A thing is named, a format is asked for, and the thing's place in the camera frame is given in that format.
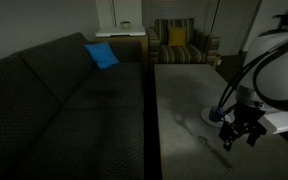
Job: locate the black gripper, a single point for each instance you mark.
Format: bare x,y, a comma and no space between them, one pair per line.
245,116

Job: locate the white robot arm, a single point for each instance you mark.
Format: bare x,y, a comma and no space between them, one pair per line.
277,66

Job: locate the dark cup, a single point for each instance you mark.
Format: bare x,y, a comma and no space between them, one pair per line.
214,115

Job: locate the white round plate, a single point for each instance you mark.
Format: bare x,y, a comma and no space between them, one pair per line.
205,118

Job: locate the white flat box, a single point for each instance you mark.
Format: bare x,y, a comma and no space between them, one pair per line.
280,121

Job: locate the striped armchair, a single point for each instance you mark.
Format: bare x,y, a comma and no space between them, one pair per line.
184,53

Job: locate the white door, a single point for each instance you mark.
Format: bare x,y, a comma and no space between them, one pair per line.
234,26

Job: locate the yellow cushion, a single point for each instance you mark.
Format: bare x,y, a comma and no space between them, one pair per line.
177,36

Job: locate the wooden side table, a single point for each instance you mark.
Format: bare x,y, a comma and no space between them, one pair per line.
130,45

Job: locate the white flat tray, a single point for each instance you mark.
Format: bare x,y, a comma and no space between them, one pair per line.
120,32

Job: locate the blue throw pillow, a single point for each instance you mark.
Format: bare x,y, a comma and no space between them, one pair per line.
102,55

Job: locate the small white bowl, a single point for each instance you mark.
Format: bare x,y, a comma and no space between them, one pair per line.
125,25

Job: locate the dark textured fabric sofa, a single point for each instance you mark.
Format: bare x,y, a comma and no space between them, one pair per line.
50,116

